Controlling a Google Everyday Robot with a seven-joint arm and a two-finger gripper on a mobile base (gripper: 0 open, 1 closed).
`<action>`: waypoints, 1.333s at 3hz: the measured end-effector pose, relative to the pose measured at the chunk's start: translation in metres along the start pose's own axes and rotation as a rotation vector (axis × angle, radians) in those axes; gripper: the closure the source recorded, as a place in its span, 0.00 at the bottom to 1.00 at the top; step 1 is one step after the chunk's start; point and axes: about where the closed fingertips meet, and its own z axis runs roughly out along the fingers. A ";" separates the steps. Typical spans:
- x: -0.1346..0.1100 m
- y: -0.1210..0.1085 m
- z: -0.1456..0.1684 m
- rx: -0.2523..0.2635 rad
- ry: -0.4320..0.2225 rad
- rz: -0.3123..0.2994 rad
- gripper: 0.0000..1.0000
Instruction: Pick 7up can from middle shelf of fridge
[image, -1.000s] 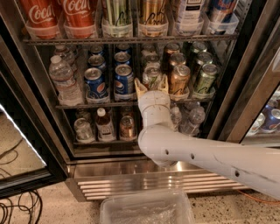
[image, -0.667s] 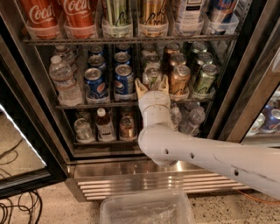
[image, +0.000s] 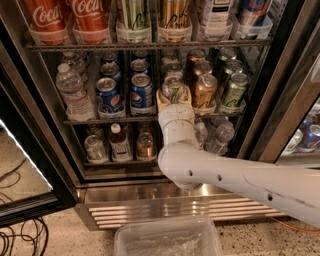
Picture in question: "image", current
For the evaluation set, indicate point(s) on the gold soda can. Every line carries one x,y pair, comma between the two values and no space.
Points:
204,89
202,67

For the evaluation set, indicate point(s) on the front left Pepsi can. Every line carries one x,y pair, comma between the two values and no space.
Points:
109,95

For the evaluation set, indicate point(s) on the bottom shelf brown can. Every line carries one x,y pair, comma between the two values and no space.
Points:
145,149

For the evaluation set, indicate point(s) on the bottom shelf silver can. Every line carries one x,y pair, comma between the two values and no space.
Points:
95,149

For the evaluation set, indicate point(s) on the middle wire shelf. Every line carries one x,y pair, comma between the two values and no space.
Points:
140,118

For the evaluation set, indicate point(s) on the tall white can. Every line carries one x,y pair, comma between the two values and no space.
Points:
216,21

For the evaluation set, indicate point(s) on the green soda can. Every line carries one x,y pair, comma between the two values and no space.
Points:
235,90
232,66

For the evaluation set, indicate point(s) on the bottom shelf juice bottle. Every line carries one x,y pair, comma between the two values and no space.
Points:
121,150

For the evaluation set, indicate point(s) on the right Coca-Cola can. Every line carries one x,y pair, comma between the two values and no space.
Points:
91,25

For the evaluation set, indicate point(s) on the upper wire shelf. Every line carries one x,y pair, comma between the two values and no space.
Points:
147,46

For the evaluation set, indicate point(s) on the front green soda can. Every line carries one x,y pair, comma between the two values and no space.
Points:
235,90

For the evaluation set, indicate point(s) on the tall green striped can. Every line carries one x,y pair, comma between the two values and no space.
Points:
133,23

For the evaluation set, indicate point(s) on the clear plastic bin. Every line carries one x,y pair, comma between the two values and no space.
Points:
177,236

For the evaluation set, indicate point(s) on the white 7up can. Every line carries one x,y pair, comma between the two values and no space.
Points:
173,89

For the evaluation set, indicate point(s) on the left Coca-Cola can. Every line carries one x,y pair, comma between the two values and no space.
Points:
47,22

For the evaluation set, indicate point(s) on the open glass fridge door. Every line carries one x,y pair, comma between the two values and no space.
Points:
34,181

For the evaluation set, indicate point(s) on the rear water bottle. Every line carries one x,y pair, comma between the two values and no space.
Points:
76,63

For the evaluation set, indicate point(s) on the Red Bull can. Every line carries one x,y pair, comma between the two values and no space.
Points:
251,19

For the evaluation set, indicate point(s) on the tall gold striped can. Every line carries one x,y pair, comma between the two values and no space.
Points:
174,21

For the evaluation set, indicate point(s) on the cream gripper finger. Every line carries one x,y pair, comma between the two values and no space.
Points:
187,98
162,102

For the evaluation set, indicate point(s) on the steel fridge vent grille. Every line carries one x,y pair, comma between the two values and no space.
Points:
103,208

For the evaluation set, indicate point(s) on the wire shelf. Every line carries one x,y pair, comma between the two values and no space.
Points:
140,118
147,46

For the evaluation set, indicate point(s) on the front clear water bottle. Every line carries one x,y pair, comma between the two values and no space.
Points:
79,106

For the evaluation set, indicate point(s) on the coca-cola can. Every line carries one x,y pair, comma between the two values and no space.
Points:
47,22
91,25

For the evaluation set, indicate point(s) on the bottom left water bottle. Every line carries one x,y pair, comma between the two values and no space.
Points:
201,134

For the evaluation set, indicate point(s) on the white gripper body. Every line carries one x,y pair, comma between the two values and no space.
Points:
175,112

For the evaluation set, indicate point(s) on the front right Pepsi can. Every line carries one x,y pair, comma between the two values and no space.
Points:
141,91

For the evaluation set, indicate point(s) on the bottom right water bottle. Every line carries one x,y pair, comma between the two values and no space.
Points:
218,143

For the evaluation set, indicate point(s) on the front gold soda can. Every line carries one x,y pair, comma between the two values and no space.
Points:
204,89

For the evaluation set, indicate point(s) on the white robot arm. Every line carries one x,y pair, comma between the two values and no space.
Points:
291,190

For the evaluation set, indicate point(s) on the Pepsi can behind right door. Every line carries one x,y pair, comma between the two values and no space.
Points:
310,139

